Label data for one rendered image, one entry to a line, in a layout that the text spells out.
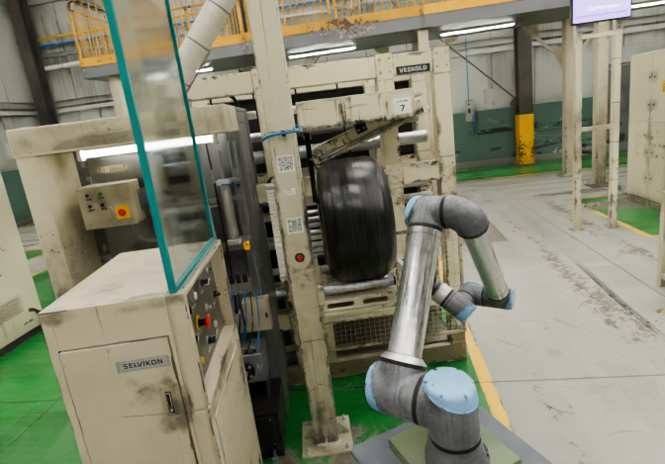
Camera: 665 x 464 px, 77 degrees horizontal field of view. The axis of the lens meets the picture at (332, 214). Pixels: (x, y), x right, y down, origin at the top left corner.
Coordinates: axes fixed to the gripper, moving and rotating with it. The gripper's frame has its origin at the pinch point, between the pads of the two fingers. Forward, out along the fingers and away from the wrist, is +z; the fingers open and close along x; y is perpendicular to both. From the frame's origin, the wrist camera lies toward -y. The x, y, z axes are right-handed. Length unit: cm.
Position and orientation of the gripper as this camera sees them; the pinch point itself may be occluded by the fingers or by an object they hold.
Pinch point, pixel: (400, 258)
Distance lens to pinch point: 189.3
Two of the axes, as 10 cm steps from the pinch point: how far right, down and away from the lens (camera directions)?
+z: -7.5, -5.8, 3.2
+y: -1.3, 6.0, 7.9
